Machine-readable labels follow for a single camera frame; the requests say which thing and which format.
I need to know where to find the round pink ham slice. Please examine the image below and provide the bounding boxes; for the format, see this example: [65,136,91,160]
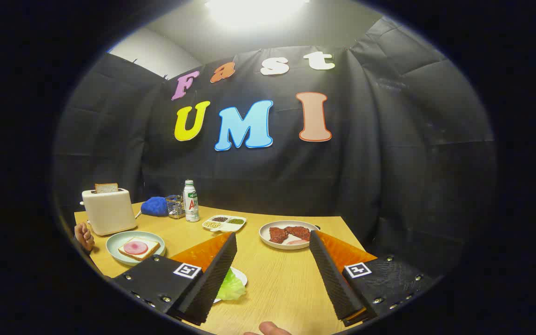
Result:
[123,241,149,255]

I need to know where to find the small white square plate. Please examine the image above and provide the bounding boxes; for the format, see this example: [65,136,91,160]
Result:
[212,266,248,304]

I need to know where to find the metal wire utensil holder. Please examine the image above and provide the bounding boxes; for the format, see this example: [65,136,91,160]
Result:
[166,194,186,219]

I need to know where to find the blue cloth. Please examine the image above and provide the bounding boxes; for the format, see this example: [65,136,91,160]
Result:
[141,196,170,217]

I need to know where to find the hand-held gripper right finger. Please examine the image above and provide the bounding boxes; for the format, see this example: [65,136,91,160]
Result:
[308,229,437,327]

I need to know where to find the light green plate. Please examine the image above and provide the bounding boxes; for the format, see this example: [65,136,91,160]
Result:
[106,231,166,267]

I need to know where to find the black backdrop cloth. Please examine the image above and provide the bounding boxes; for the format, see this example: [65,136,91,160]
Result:
[53,16,499,280]

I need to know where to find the white bowl of meat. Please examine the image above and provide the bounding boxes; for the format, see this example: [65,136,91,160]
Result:
[259,220,320,251]

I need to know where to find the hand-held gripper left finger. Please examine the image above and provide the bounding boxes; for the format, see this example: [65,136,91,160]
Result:
[111,232,238,326]

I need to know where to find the white toaster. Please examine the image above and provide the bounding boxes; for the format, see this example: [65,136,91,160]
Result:
[81,188,138,236]

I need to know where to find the green lettuce leaf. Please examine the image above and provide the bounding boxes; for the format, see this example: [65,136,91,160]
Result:
[216,268,247,301]

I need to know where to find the bread slice under ham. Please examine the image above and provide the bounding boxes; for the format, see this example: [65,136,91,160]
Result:
[118,237,161,261]

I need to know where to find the white divided dish of beans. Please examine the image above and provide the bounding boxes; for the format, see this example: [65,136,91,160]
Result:
[202,214,247,233]

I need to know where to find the white bottle with green label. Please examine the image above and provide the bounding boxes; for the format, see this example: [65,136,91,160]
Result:
[183,180,200,223]

